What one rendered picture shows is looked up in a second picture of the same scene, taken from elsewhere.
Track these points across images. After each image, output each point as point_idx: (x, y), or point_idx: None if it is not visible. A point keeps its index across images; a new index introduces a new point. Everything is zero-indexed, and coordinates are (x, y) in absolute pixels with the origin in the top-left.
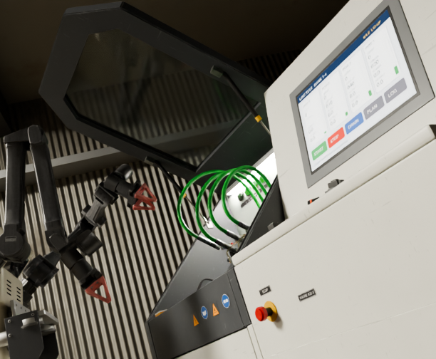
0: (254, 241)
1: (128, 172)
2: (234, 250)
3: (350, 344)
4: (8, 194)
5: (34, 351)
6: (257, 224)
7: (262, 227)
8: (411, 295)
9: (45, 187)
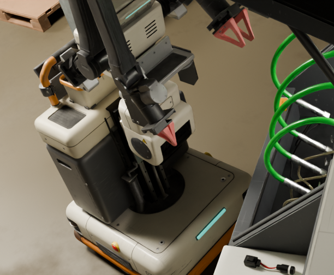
0: (260, 240)
1: None
2: (321, 151)
3: None
4: (74, 17)
5: (143, 120)
6: (269, 228)
7: (276, 232)
8: None
9: (100, 27)
